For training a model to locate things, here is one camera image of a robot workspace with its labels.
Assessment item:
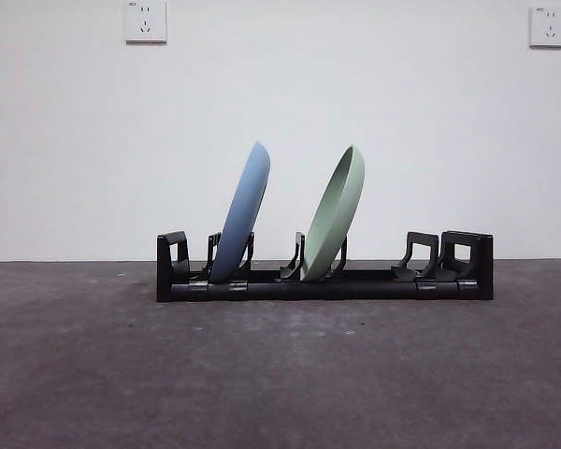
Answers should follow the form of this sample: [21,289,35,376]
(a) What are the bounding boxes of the blue round plate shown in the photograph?
[208,140,272,284]

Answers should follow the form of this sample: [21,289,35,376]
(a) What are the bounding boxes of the black plastic plate rack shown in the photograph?
[156,229,496,301]

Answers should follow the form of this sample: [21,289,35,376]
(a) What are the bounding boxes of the pale green round plate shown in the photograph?
[300,144,367,283]

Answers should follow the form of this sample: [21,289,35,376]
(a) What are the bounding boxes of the white wall socket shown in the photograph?
[528,4,561,50]
[124,0,168,46]

